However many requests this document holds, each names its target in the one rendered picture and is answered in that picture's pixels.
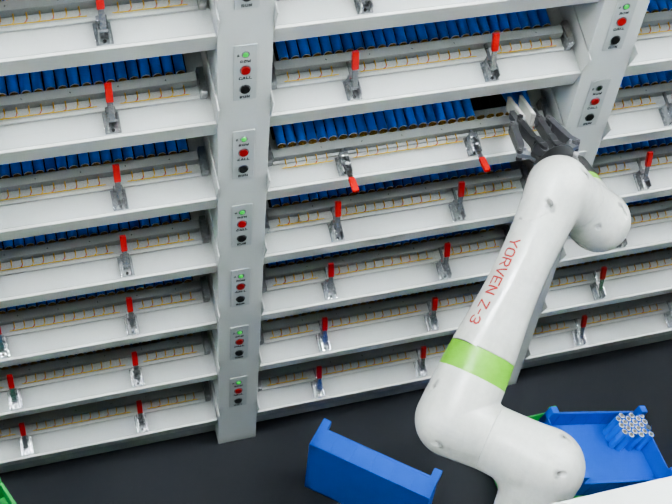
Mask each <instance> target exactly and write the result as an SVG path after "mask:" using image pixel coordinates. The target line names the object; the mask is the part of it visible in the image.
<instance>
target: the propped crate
mask: <svg viewBox="0 0 672 504"><path fill-rule="evenodd" d="M630 412H631V413H633V414H634V415H635V416H636V415H637V414H638V413H639V415H641V414H643V415H645V414H646V413H647V412H648V411H647V409H646V407H645V406H638V407H637V408H636V409H635V410H634V411H591V412H559V410H558V408H557V407H550V408H549V409H548V410H547V411H546V412H545V414H544V415H543V416H542V417H541V418H540V419H539V420H538V421H539V422H541V423H544V424H546V425H549V426H552V427H555V428H558V429H560V430H562V431H564V432H566V433H567V434H569V435H570V436H571V437H572V438H574V440H575V441H576V442H577V443H578V445H579V446H580V448H581V450H582V452H583V455H584V458H585V465H586V470H585V477H584V480H583V483H582V485H581V487H580V488H579V490H578V491H577V493H576V494H575V496H577V495H592V494H596V493H600V492H605V491H609V490H613V489H618V488H622V487H626V486H631V485H635V484H639V483H644V482H648V481H653V480H657V479H661V478H666V477H670V476H672V467H670V468H668V467H667V465H666V463H665V461H664V459H663V457H662V455H661V453H660V451H659V449H658V447H657V445H656V443H655V441H654V439H653V438H652V439H651V440H650V441H649V442H648V443H647V444H646V445H645V446H644V447H643V448H642V449H641V450H640V451H638V450H636V449H635V447H634V448H633V449H632V450H631V451H627V450H626V449H625V447H624V448H623V449H622V450H621V451H617V450H616V449H615V448H610V447H609V445H608V443H609V442H608V441H607V440H606V439H605V436H606V435H604V434H603V433H602V430H603V429H604V428H605V427H606V426H607V425H608V424H609V423H610V422H611V421H612V420H613V419H614V418H615V417H616V416H617V415H618V414H619V413H623V414H624V415H625V416H627V415H628V413H630Z"/></svg>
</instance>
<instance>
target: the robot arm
mask: <svg viewBox="0 0 672 504"><path fill-rule="evenodd" d="M518 104H519V107H518V105H517V104H516V103H515V101H514V100H513V99H512V97H511V96H509V97H507V103H506V110H507V111H508V113H509V119H510V120H511V121H510V123H509V130H508V134H509V136H510V139H511V141H512V144H513V146H514V149H515V151H516V161H522V158H525V159H530V161H531V162H532V163H534V164H535V166H534V167H533V168H532V170H531V171H530V173H529V175H528V178H527V181H526V185H525V188H524V191H523V194H522V197H521V200H520V203H519V206H518V209H517V212H516V214H515V217H514V220H513V222H512V225H511V227H510V230H509V232H508V234H507V237H506V239H505V241H504V244H503V246H502V248H501V250H500V252H499V255H498V257H497V259H496V261H495V263H494V265H493V267H492V269H491V271H490V273H489V275H488V277H487V279H486V281H485V283H484V284H483V286H482V288H481V290H480V292H479V293H478V295H477V297H476V299H475V300H474V302H473V304H472V305H471V307H470V309H469V310H468V312H467V314H466V315H465V317H464V319H463V320H462V322H461V324H460V325H459V327H458V329H457V331H456V332H455V334H454V336H453V338H452V339H451V341H450V343H449V345H448V346H447V348H446V350H445V352H444V354H443V356H442V357H441V359H440V361H439V363H438V365H437V367H436V369H435V371H434V373H433V375H432V377H431V379H430V381H429V383H428V385H427V387H426V389H425V391H424V393H423V395H422V397H421V399H420V401H419V403H418V405H417V408H416V412H415V427H416V431H417V434H418V436H419V438H420V440H421V441H422V443H423V444H424V445H425V446H426V447H427V448H428V449H429V450H430V451H432V452H433V453H435V454H437V455H440V456H442V457H445V458H448V459H451V460H453V461H456V462H459V463H461V464H464V465H467V466H470V467H472V468H475V469H477V470H479V471H481V472H483V473H485V474H487V475H489V476H491V477H492V478H493V479H494V480H495V481H496V483H497V487H498V491H497V495H496V498H495V501H494V504H552V503H557V502H561V501H566V500H570V499H573V497H574V496H575V494H576V493H577V491H578V490H579V488H580V487H581V485H582V483H583V480H584V477H585V470H586V465H585V458H584V455H583V452H582V450H581V448H580V446H579V445H578V443H577V442H576V441H575V440H574V438H572V437H571V436H570V435H569V434H567V433H566V432H564V431H562V430H560V429H558V428H555V427H552V426H549V425H546V424H544V423H541V422H539V421H536V420H534V419H531V418H529V417H526V416H524V415H522V414H519V413H517V412H515V411H513V410H510V409H508V408H506V407H504V406H502V405H501V401H502V398H503V395H504V393H505V390H506V388H507V385H508V382H509V380H510V377H511V374H512V372H513V369H514V366H515V363H516V360H517V358H518V355H519V352H520V349H521V346H522V343H523V340H524V337H525V334H526V330H527V327H528V325H529V322H530V319H531V316H532V313H533V311H534V308H535V306H536V303H537V301H538V299H539V296H540V294H541V292H542V289H543V287H544V285H545V282H546V280H547V278H548V276H549V273H550V271H551V269H552V267H553V265H554V263H555V261H556V258H557V256H558V254H559V252H560V250H561V248H562V246H563V244H564V242H565V240H566V238H567V236H568V235H569V236H570V237H571V238H572V239H573V240H574V241H575V243H577V244H578V245H579V246H580V247H582V248H584V249H586V250H588V251H592V252H606V251H609V250H612V249H614V248H616V247H617V246H619V245H620V244H621V243H622V242H623V241H624V240H625V238H626V237H627V235H628V233H629V230H630V227H631V215H630V211H629V209H628V206H627V205H626V203H625V202H624V201H623V199H622V198H621V197H619V196H618V195H617V194H615V193H614V192H612V191H611V190H610V189H609V188H608V187H607V186H606V185H605V184H604V182H603V181H602V180H601V178H600V177H599V176H598V174H597V173H596V172H595V170H594V169H593V168H592V166H591V165H590V164H589V162H588V161H587V160H586V158H584V157H583V156H581V155H579V153H578V151H579V146H580V141H581V140H580V139H578V138H577V137H575V136H573V135H571V134H570V133H569V132H568V131H567V130H566V129H565V128H564V127H563V126H562V125H561V124H560V123H559V122H558V121H557V120H556V119H554V118H553V117H552V116H551V115H547V116H546V117H543V116H542V115H540V114H539V113H538V111H537V110H536V109H535V108H534V107H531V106H530V105H529V103H528V102H527V101H526V99H525V98H524V96H523V95H519V100H518ZM525 119H526V121H527V122H528V124H529V125H530V126H529V125H528V124H527V123H526V122H525V121H524V120H525ZM534 124H535V127H534V130H537V131H538V133H539V135H540V136H539V135H538V136H537V135H536V133H535V132H534V131H533V130H532V129H531V128H530V127H533V126H534ZM535 128H536V129H535ZM523 139H524V141H525V142H526V143H527V144H528V145H529V147H530V148H531V152H529V151H528V149H527V146H524V141H523Z"/></svg>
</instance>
